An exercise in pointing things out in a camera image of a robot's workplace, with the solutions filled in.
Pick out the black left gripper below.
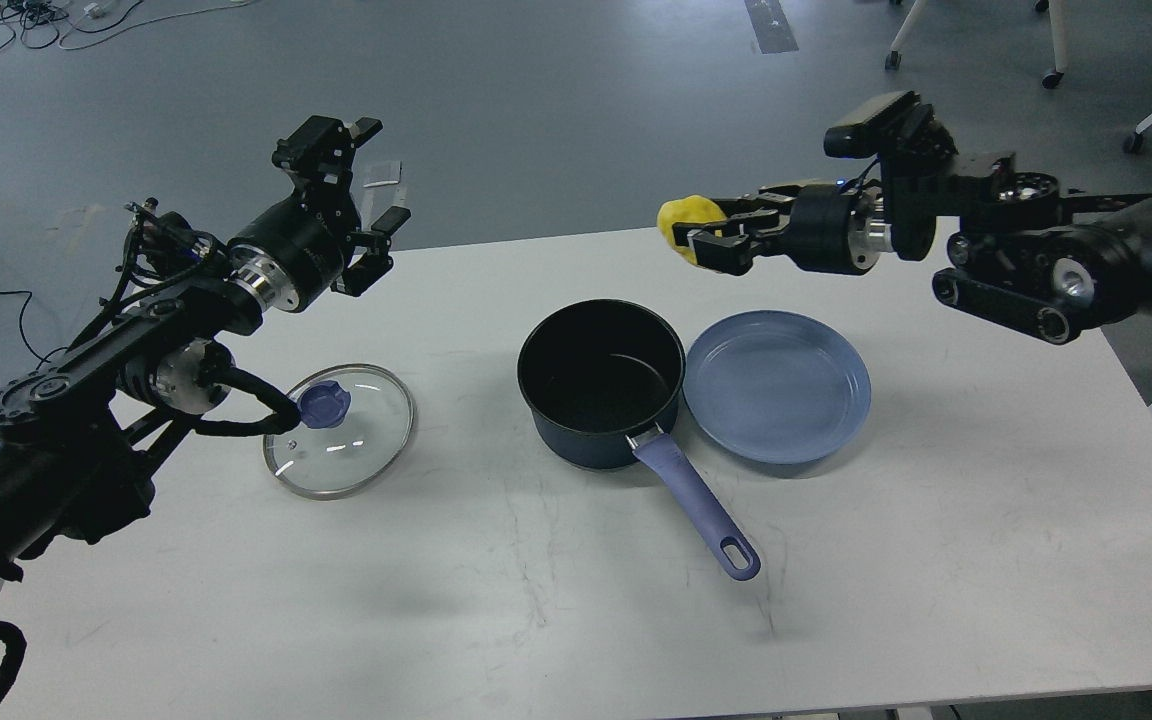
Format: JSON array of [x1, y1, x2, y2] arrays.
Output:
[[229, 118, 411, 313]]

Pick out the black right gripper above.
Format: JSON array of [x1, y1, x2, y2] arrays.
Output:
[[675, 183, 887, 275]]

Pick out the glass lid purple knob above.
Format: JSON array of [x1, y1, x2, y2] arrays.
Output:
[[263, 364, 417, 501]]

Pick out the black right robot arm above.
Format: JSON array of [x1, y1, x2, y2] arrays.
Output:
[[658, 91, 1152, 344]]

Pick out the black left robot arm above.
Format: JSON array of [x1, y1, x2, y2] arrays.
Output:
[[0, 115, 411, 705]]

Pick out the blue round plate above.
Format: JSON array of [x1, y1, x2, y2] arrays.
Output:
[[684, 310, 872, 465]]

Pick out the grey tape strip on floor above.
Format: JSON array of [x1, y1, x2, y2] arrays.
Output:
[[742, 0, 799, 55]]

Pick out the white chair leg with caster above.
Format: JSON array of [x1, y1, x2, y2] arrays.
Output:
[[881, 1, 1071, 90]]

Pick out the dark blue saucepan purple handle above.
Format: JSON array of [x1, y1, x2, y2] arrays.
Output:
[[516, 300, 761, 582]]

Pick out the tangled cables top left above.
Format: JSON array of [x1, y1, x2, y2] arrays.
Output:
[[0, 0, 262, 65]]

